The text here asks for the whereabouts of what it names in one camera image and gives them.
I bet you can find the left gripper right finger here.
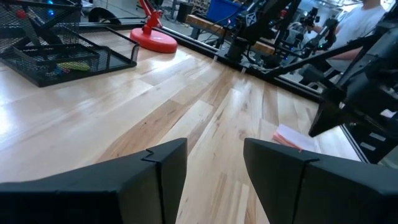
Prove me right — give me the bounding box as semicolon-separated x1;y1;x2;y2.
243;138;398;224

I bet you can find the black mesh desk organizer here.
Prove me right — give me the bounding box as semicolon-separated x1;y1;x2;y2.
0;0;141;88

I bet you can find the wooden background table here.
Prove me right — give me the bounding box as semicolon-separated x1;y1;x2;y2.
185;14;277;56

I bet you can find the person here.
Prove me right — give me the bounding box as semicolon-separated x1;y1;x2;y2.
310;0;389;62

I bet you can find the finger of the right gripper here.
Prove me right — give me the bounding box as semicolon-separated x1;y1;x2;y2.
307;88;384;138

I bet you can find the blue plastic bin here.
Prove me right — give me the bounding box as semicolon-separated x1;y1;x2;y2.
206;0;248;26

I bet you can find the black floor bin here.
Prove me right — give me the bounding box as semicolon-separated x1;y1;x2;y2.
176;1;195;23

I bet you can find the small blue block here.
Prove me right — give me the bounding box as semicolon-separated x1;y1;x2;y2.
51;67;72;78

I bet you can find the pink sticky note pad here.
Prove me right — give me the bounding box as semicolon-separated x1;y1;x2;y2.
272;123;323;153

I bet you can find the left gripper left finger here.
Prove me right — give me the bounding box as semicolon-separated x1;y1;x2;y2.
0;138;188;224

